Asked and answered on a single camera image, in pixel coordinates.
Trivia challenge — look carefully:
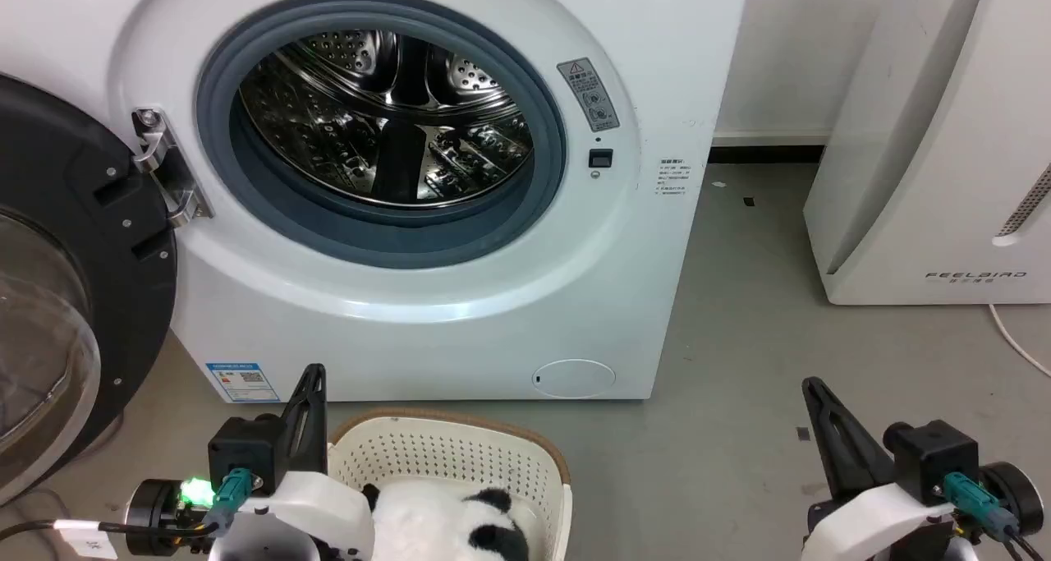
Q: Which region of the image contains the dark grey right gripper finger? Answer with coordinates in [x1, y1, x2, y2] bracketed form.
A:
[802, 376, 896, 501]

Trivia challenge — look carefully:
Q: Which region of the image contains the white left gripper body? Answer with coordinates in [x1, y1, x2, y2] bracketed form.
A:
[209, 471, 376, 561]

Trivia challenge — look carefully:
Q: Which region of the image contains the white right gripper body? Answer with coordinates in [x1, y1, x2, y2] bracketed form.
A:
[801, 479, 958, 561]

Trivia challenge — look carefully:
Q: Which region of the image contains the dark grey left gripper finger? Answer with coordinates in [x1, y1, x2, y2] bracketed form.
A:
[282, 364, 329, 474]

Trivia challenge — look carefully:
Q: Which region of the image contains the panda plush toy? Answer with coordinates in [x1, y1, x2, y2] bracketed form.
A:
[361, 479, 530, 561]

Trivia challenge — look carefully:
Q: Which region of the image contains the washing machine door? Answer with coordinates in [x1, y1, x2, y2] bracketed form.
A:
[0, 72, 179, 504]

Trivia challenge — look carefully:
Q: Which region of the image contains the stainless steel washing machine drum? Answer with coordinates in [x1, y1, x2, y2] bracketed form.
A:
[238, 29, 535, 210]

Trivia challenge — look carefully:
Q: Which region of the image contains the blue energy label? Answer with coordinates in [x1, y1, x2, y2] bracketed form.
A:
[205, 361, 282, 403]

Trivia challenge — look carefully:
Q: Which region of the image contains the white perforated laundry basket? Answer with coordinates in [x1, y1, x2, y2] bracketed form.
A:
[327, 409, 573, 561]

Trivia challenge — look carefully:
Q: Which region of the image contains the grey rubber door gasket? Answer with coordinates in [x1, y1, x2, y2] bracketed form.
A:
[195, 0, 567, 270]

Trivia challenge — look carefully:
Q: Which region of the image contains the white front-load washing machine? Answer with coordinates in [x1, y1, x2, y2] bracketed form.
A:
[0, 0, 752, 403]

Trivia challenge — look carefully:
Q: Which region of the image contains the round white filter cover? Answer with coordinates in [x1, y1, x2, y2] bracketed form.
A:
[531, 358, 617, 399]

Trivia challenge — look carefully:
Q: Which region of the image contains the white air purifier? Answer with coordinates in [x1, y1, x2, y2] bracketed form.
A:
[803, 0, 1051, 306]

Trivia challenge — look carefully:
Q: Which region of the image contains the metal door hinge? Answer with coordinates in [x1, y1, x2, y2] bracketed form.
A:
[131, 108, 214, 229]

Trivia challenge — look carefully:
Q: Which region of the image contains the black baseboard strip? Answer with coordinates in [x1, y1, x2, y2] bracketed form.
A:
[708, 145, 824, 164]

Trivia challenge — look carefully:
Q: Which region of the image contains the small text sticker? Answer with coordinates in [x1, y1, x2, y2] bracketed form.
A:
[655, 159, 693, 198]

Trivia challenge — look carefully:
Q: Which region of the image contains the grey warning sticker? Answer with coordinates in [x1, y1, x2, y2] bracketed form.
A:
[557, 57, 621, 133]

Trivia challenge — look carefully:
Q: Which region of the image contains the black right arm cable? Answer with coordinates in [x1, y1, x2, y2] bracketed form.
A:
[943, 472, 1051, 561]

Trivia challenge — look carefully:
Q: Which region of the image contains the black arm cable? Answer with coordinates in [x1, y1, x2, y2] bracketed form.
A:
[0, 467, 252, 545]
[943, 472, 1051, 561]

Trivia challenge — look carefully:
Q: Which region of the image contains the white power cable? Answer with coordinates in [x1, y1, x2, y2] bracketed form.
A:
[988, 302, 1051, 379]

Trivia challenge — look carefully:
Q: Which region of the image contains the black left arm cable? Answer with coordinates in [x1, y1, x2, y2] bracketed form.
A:
[0, 467, 252, 545]

